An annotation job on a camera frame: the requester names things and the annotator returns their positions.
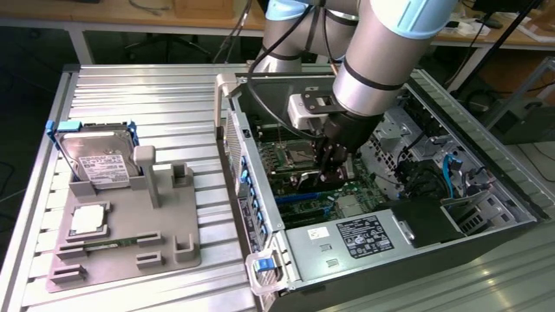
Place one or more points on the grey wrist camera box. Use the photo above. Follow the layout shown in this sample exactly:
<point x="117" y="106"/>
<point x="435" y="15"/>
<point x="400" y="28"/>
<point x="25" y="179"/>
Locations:
<point x="299" y="113"/>

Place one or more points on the silver CPU chip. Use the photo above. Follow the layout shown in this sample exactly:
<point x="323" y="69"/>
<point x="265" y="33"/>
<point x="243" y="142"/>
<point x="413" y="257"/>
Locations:
<point x="86" y="219"/>

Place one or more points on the blue expansion slot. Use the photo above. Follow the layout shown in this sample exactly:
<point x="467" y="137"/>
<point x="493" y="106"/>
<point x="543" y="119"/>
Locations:
<point x="299" y="197"/>

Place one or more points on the CPU socket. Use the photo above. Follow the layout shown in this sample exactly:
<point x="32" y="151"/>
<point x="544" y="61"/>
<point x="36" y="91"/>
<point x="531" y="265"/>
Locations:
<point x="296" y="154"/>

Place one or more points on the open black silver PC case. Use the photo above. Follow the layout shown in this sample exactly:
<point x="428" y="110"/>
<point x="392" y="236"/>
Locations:
<point x="433" y="260"/>

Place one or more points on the black graphics card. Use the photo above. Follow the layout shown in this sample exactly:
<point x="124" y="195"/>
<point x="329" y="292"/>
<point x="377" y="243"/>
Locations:
<point x="307" y="183"/>

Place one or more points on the dark grey cabinet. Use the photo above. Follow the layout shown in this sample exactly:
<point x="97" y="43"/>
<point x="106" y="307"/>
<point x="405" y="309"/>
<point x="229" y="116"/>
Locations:
<point x="532" y="123"/>

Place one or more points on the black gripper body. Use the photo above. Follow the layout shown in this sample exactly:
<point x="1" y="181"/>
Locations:
<point x="351" y="130"/>

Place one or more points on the green RAM stick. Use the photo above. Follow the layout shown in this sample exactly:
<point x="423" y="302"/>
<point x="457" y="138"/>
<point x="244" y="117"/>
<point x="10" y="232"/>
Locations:
<point x="112" y="243"/>

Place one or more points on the green motherboard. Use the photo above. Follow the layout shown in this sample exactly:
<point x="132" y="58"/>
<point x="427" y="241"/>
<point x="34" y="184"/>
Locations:
<point x="368" y="185"/>

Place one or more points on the black expansion slot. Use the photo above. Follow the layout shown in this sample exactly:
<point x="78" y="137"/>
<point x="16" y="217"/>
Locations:
<point x="303" y="216"/>

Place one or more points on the black slanted stand pole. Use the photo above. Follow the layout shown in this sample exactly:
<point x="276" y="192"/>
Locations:
<point x="515" y="31"/>

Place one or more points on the silver power supply unit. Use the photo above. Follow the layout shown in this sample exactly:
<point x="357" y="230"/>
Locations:
<point x="312" y="256"/>

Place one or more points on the white orange bench device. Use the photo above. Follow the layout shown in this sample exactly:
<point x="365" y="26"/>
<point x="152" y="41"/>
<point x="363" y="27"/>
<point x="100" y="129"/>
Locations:
<point x="469" y="28"/>

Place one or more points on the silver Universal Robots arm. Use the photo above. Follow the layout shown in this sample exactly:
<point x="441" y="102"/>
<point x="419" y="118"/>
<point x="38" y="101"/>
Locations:
<point x="381" y="48"/>

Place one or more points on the silver perforated disk bay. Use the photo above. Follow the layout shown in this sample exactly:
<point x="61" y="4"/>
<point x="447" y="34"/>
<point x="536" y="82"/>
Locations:
<point x="395" y="136"/>

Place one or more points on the grey plastic parts rack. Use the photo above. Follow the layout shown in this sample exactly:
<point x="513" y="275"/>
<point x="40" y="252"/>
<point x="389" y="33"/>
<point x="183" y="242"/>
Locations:
<point x="129" y="227"/>

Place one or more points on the hard disk in blue bracket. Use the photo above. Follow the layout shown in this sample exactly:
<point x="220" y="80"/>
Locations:
<point x="104" y="162"/>

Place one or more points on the black office chair base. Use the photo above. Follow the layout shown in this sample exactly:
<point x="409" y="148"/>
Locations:
<point x="168" y="40"/>

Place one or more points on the blue case latch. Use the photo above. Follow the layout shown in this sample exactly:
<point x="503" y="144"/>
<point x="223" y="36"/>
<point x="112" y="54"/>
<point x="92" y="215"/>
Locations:
<point x="263" y="264"/>

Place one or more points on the black installed RAM stick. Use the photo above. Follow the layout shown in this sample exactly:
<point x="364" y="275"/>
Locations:
<point x="281" y="178"/>

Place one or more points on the black monitor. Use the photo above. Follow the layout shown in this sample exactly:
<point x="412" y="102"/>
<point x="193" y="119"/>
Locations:
<point x="497" y="5"/>

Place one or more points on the black plastic shroud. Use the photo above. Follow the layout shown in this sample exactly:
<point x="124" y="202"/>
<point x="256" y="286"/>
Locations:
<point x="420" y="217"/>

